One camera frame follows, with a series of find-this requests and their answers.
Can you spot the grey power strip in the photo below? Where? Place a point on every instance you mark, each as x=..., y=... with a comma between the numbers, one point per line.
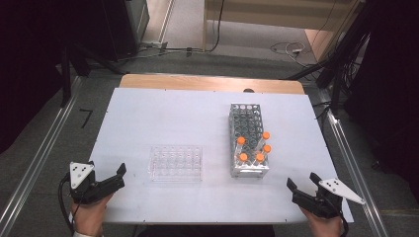
x=153, y=44

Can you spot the person's dark clothing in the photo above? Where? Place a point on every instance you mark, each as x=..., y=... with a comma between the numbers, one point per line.
x=204, y=231

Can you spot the white board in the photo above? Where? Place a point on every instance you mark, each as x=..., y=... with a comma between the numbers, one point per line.
x=164, y=125

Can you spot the person's white left sleeve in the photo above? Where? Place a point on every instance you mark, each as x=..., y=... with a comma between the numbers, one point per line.
x=84, y=234

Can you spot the clear plastic tube rack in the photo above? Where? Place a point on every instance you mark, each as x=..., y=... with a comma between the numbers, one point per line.
x=176, y=164

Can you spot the orange-capped clear tube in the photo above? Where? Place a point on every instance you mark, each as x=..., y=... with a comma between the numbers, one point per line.
x=265, y=137
x=267, y=149
x=260, y=158
x=240, y=142
x=243, y=158

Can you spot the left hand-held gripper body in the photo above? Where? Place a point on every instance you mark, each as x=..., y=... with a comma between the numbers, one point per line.
x=80, y=174

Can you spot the metal test tube rack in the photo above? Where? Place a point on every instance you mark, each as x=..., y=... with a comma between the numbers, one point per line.
x=247, y=141

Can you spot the person's left hand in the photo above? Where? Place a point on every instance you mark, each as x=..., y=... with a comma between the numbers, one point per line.
x=89, y=215

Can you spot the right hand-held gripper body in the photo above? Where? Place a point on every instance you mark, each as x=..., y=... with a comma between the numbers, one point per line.
x=332, y=192

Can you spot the light wooden furniture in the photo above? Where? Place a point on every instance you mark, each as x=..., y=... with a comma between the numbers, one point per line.
x=280, y=15

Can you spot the aluminium floor rail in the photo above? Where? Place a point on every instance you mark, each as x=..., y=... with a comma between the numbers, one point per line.
x=355, y=171
x=39, y=158

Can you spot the person's right hand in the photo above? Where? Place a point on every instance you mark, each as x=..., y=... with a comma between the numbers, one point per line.
x=324, y=225

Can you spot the wooden table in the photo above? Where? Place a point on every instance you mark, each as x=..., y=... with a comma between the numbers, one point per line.
x=197, y=82

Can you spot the black cabinet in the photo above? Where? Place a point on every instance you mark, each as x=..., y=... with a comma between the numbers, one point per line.
x=125, y=26

